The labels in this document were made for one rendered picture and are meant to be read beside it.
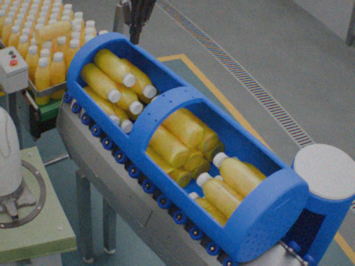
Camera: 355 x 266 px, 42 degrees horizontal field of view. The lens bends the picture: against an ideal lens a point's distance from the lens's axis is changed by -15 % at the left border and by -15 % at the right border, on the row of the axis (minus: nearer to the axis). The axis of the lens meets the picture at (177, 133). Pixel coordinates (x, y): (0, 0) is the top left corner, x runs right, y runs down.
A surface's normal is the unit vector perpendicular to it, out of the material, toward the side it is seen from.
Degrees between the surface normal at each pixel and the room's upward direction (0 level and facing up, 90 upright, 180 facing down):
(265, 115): 0
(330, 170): 0
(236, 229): 70
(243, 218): 58
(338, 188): 0
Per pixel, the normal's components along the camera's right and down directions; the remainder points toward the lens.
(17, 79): 0.61, 0.55
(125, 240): 0.12, -0.78
